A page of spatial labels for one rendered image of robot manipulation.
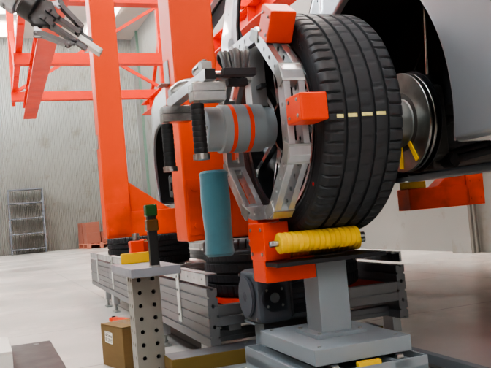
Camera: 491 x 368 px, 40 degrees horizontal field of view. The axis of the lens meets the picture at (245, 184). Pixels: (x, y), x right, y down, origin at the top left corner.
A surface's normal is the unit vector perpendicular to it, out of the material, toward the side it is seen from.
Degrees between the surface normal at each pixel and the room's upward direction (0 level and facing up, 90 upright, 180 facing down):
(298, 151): 90
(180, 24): 90
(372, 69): 73
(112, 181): 90
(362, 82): 79
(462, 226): 90
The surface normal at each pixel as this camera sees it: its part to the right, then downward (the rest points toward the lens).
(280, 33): 0.33, 0.51
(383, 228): -0.93, 0.07
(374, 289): 0.34, -0.07
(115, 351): -0.80, 0.04
